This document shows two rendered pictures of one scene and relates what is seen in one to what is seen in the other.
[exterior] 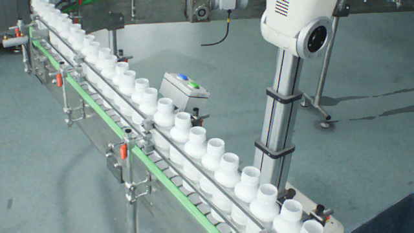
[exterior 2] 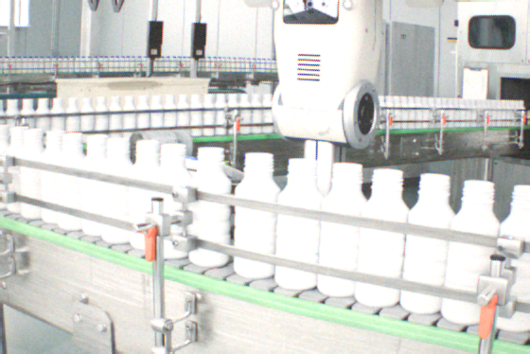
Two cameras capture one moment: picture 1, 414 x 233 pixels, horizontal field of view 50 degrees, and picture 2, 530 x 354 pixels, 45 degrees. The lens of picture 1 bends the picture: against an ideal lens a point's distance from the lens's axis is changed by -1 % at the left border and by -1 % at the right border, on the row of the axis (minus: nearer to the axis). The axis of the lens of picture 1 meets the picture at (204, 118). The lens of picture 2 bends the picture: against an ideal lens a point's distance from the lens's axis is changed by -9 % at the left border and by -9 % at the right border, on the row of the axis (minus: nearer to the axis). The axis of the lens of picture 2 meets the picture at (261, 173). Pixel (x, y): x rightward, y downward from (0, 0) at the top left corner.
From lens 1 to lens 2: 0.56 m
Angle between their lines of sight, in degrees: 29
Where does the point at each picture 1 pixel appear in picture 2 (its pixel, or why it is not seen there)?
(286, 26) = (321, 96)
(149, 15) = not seen: hidden behind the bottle
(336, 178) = not seen: outside the picture
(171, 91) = not seen: hidden behind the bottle
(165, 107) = (215, 156)
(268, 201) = (486, 198)
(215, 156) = (353, 186)
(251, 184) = (442, 194)
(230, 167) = (396, 184)
